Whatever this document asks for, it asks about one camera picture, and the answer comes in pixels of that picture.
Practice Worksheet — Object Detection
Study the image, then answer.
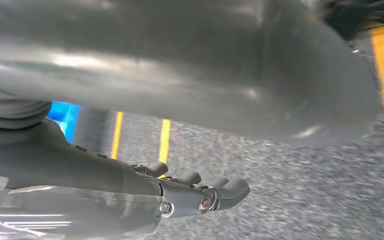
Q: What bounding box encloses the black machine part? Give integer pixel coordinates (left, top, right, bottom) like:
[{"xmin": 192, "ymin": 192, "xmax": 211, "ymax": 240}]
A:
[{"xmin": 319, "ymin": 0, "xmax": 384, "ymax": 41}]

